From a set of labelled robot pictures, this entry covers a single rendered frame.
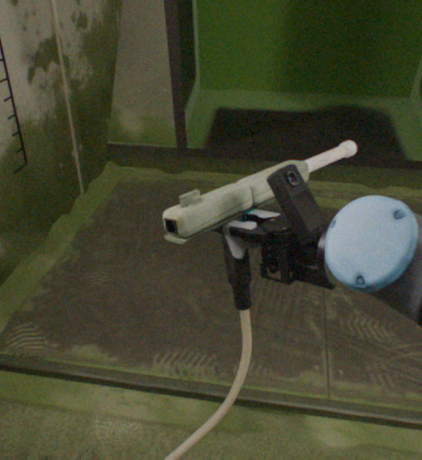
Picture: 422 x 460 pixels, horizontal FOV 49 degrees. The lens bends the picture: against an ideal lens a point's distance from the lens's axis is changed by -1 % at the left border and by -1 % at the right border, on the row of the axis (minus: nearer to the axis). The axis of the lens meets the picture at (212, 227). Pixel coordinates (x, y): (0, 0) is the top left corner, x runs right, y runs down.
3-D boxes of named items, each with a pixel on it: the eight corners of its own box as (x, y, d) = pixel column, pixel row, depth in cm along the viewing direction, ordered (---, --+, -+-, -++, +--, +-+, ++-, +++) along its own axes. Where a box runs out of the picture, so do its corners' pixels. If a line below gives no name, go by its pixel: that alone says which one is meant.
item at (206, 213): (202, 345, 71) (177, 204, 63) (181, 335, 74) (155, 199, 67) (364, 234, 101) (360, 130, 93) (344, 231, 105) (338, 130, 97)
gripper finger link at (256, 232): (224, 239, 70) (276, 246, 64) (223, 230, 69) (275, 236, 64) (241, 227, 73) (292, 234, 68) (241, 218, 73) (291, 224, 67)
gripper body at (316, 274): (256, 277, 70) (325, 296, 62) (249, 224, 67) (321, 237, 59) (286, 257, 75) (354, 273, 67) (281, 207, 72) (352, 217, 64)
